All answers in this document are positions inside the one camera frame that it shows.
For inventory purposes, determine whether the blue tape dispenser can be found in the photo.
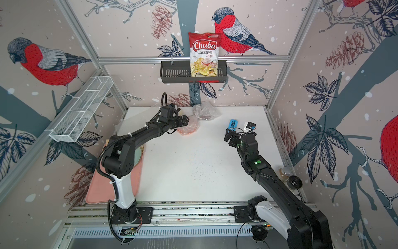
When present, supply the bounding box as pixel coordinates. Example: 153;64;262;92
228;119;237;130

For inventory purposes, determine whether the clear bubble wrap sheet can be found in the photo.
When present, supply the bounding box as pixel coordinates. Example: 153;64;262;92
176;115;200;137
193;101;221;119

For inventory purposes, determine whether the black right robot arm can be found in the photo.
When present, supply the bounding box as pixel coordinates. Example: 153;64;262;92
224;129;333;249

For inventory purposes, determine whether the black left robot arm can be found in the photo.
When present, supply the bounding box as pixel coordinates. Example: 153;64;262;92
96;93;190;222

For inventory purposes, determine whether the stack of bubble wrap sheets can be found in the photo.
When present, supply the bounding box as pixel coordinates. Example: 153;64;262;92
116;106;160;136

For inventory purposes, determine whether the mint green floral plate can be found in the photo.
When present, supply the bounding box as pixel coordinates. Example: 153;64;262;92
134;146;143;167

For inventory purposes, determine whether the brown spice jar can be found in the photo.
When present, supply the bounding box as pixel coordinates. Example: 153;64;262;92
278;167;292;182

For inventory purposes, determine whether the black lid spice jar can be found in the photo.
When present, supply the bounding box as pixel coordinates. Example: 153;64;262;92
287;175;303;190

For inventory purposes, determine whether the Chuba cassava chips bag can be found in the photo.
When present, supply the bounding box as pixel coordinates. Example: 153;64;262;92
188;32;221;78

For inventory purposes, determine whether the pink plastic tray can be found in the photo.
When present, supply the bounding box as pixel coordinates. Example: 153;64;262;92
86;145;145;204

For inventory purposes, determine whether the black wire wall basket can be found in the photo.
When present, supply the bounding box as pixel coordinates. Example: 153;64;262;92
160;60;228;84

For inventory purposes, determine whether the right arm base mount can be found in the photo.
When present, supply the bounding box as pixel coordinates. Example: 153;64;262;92
232;205;268;224

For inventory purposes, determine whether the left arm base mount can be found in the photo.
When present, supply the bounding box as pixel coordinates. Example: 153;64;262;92
108;205;154;225

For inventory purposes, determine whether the white wire mesh shelf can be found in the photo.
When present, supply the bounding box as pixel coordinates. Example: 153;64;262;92
49;76;114;142

